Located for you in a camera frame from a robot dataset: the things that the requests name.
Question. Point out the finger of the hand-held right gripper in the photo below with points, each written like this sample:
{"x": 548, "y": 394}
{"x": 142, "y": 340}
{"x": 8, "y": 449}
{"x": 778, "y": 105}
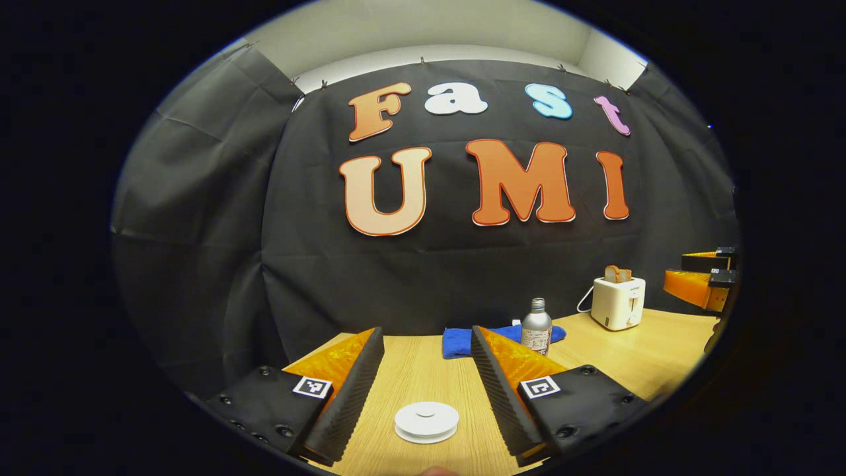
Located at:
{"x": 707, "y": 261}
{"x": 691, "y": 284}

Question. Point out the silver water bottle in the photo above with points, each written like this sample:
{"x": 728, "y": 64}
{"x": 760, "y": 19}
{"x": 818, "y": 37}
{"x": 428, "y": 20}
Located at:
{"x": 537, "y": 327}

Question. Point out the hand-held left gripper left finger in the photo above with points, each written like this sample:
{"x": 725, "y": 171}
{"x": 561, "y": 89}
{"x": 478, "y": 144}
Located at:
{"x": 353, "y": 403}

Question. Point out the white saucer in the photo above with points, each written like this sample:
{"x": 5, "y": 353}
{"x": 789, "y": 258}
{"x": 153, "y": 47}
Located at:
{"x": 426, "y": 441}

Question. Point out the white toaster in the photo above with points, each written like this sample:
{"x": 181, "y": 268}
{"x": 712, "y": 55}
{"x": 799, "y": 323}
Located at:
{"x": 618, "y": 304}

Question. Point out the white teacup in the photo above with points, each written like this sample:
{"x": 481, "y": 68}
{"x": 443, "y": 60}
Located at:
{"x": 426, "y": 431}

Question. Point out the blue towel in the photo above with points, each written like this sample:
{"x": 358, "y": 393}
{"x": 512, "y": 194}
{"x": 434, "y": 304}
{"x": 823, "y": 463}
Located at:
{"x": 456, "y": 342}

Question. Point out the brown bread slice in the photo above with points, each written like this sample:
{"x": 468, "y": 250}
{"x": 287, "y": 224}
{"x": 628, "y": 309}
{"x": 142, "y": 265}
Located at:
{"x": 626, "y": 276}
{"x": 613, "y": 274}

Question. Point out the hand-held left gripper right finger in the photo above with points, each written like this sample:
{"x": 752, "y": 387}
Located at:
{"x": 499, "y": 396}

